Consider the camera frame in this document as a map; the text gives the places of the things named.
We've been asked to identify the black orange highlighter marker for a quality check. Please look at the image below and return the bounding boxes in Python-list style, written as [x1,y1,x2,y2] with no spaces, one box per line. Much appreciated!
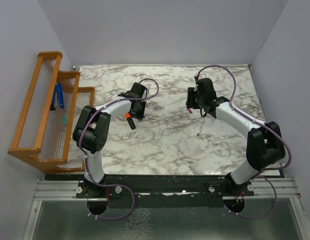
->
[126,117,136,130]

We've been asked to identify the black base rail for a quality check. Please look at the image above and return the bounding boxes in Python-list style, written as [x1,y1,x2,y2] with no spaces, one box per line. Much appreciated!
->
[45,174,253,209]

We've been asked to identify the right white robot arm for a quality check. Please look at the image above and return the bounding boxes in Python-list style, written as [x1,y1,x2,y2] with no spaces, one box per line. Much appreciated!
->
[186,78,285,196]

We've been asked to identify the white whiteboard marker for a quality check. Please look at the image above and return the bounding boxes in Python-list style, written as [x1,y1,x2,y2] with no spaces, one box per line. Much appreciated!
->
[197,117,207,136]

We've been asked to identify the small green ball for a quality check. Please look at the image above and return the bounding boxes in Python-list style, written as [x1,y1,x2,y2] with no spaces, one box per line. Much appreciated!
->
[61,116,68,125]

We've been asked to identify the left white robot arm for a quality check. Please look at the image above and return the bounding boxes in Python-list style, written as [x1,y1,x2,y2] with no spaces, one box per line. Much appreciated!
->
[73,82,148,198]

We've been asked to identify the wooden tiered rack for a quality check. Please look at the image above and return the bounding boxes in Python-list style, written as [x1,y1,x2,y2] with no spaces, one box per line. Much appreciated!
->
[8,51,95,174]

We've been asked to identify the blue stapler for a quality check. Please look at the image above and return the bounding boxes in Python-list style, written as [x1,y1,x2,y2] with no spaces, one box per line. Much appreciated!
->
[50,83,65,111]

